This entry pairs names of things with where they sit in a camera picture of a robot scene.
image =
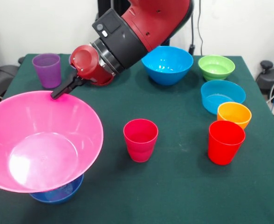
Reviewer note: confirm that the large light blue plastic bowl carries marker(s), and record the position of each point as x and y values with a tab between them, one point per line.
167	74

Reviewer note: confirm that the magenta plastic cup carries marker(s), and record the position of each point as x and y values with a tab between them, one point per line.
140	144

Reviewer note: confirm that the red plastic cup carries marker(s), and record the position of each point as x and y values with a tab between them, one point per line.
223	149

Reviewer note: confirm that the small dark blue plastic bowl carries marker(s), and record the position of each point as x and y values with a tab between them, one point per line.
57	196

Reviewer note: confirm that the orange plastic cup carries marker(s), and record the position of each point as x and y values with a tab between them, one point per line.
234	114

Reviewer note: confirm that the purple plastic cup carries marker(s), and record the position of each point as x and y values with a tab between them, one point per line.
47	74

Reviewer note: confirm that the green plastic bowl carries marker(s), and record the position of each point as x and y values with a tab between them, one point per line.
216	67

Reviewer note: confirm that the dark green tablecloth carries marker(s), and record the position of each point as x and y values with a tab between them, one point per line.
174	198

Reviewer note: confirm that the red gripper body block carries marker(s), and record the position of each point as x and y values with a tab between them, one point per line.
88	65

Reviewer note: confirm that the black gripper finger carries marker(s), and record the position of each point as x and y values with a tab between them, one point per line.
77	82
62	89

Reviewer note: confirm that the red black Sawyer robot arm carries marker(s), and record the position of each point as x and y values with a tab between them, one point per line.
146	25

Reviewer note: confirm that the shallow light blue plastic bowl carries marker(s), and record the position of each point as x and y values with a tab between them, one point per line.
211	98

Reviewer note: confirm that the large pink plastic bowl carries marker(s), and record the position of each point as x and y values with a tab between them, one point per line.
34	140

